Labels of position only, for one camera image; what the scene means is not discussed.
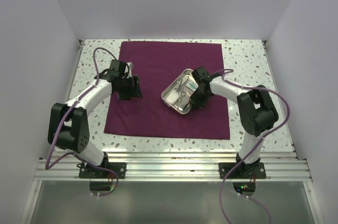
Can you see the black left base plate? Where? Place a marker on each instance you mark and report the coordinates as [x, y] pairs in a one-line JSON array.
[[110, 170]]

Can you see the aluminium rail frame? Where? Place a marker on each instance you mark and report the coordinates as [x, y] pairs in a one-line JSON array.
[[175, 181]]

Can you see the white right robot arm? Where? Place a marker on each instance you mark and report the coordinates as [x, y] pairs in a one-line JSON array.
[[257, 111]]

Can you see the purple cloth mat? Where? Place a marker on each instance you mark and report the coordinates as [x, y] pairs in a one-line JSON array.
[[158, 64]]

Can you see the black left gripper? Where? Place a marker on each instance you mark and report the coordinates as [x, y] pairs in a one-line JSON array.
[[134, 90]]

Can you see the steel instrument tray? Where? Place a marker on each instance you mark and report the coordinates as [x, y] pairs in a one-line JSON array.
[[172, 86]]

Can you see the white green suture packet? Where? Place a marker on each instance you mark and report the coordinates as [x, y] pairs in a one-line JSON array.
[[192, 85]]

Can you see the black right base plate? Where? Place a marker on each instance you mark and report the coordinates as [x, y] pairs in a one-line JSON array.
[[244, 171]]

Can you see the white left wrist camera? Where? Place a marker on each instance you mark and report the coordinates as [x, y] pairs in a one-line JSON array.
[[130, 66]]

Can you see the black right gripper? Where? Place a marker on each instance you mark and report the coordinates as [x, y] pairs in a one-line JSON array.
[[197, 103]]

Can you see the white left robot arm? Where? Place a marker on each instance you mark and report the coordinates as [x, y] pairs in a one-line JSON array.
[[69, 126]]

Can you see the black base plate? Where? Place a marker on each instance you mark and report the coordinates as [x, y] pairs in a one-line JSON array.
[[110, 170], [244, 171]]

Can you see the steel forceps clamp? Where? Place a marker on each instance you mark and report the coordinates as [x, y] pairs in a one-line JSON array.
[[183, 99], [182, 83]]

